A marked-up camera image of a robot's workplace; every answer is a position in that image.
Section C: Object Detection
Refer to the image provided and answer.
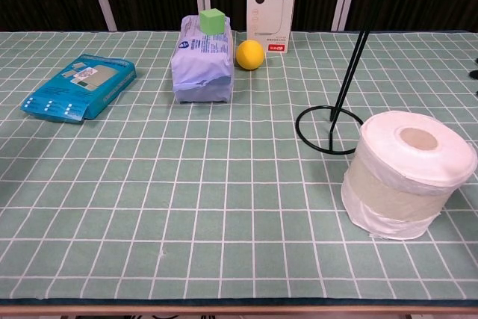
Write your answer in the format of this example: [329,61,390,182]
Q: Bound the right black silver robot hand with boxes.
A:
[468,56,478,96]

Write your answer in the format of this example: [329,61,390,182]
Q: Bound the white toilet paper roll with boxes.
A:
[340,110,478,241]

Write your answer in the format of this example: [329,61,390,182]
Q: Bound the black wire roll holder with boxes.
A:
[296,0,394,155]

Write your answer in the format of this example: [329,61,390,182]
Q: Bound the green checkered tablecloth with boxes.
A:
[0,30,478,307]

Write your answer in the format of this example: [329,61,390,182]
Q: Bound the white red lamp box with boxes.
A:
[246,0,299,55]

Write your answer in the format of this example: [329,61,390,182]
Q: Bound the yellow ball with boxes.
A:
[235,40,265,71]

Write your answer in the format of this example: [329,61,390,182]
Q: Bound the green foam cube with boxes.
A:
[199,8,226,34]

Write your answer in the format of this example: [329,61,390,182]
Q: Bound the lilac wet wipes pack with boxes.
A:
[170,14,235,105]

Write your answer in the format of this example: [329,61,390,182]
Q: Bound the blue cardboard product box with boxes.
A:
[20,53,137,124]

